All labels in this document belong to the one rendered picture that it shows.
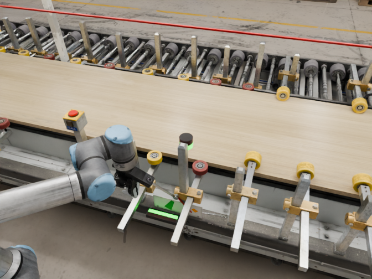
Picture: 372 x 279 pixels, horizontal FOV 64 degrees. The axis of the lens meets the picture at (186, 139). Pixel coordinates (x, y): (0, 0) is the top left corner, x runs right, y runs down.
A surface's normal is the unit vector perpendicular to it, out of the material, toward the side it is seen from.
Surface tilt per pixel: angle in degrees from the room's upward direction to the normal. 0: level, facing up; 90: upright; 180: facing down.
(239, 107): 0
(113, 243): 0
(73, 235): 0
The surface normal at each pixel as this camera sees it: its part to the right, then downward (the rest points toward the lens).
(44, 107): -0.02, -0.73
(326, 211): -0.30, 0.65
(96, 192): 0.55, 0.57
